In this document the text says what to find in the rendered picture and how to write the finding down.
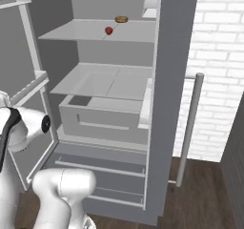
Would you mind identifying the grey fridge drawer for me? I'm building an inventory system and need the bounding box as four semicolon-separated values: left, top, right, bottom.
58;94;145;139

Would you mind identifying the grey fridge shelf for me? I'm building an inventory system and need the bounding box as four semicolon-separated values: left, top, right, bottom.
37;18;157;44
50;62;153;102

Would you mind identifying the grey fridge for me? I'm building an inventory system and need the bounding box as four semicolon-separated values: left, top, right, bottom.
23;0;161;226

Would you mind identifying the grey right fridge door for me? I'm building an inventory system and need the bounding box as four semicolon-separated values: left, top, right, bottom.
143;0;200;226

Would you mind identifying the grey fridge door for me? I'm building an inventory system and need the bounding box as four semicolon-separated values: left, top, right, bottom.
0;0;60;193
143;0;200;226

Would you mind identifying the grey left fridge door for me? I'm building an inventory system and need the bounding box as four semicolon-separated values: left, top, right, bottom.
0;0;60;193

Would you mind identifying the grey freezer drawer front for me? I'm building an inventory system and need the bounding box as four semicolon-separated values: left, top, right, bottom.
42;141;149;209

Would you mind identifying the brown round food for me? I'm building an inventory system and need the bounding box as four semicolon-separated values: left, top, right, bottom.
114;15;129;24

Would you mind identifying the dark grey cabinet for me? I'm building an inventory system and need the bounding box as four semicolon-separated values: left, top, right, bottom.
220;92;244;229

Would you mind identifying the grey freezer drawer handle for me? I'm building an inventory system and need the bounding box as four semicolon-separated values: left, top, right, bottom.
53;159;147;178

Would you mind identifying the grey fridge door handle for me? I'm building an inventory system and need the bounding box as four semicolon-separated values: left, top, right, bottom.
167;73;205;189

